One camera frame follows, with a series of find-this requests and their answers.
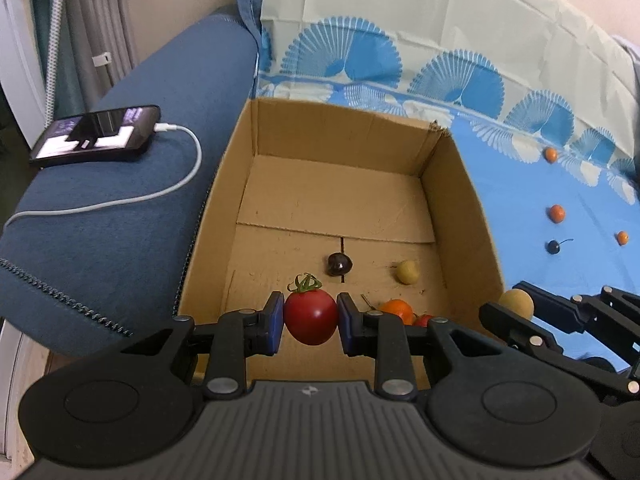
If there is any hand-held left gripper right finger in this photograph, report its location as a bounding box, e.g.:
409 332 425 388
336 292 503 402

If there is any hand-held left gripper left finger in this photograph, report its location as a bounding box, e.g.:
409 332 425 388
120 291 286 402

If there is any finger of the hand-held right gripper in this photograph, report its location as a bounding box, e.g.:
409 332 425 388
479 301 640 402
520 282 640 367

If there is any small beige longan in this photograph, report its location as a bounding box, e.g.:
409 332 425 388
396 260 421 285
498 288 535 321

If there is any red tomato with green stem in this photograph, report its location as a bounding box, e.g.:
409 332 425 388
284 273 340 346

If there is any brown cardboard box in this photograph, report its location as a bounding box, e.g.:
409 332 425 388
177 97 506 391

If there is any blue fabric sofa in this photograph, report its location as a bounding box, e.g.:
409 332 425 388
0 0 263 358

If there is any black smartphone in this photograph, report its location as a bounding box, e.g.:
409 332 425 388
28 105 162 168

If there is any grey cloth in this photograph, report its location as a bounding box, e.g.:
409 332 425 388
612 35 640 67

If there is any blue fan-print sheet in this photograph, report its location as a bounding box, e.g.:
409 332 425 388
252 0 640 361

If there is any teal cloth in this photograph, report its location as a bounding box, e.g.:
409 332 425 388
30 0 87 122

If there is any grey curtain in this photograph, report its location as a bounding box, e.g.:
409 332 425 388
65 0 137 92

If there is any white charging cable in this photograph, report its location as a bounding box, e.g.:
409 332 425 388
2 122 203 242

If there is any black and white braided cord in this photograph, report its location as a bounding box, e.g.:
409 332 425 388
42 0 69 127

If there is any white door frame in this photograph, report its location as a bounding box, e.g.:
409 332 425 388
0 0 51 136

